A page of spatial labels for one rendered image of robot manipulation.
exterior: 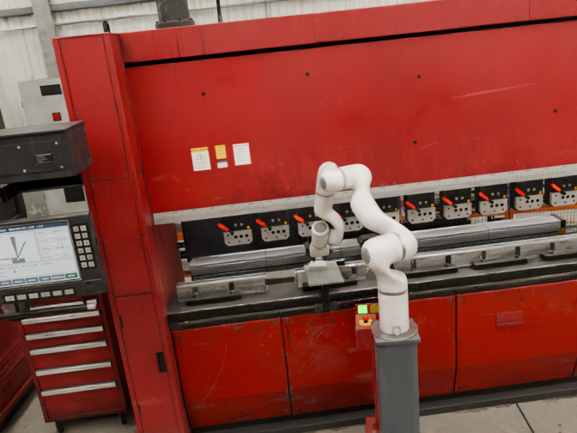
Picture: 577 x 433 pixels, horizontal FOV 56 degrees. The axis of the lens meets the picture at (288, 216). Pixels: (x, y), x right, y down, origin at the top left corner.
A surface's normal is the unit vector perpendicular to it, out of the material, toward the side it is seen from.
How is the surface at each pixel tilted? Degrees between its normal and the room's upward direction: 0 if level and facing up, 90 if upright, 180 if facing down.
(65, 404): 90
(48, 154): 90
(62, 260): 90
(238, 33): 90
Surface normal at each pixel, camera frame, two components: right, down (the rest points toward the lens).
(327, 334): 0.08, 0.29
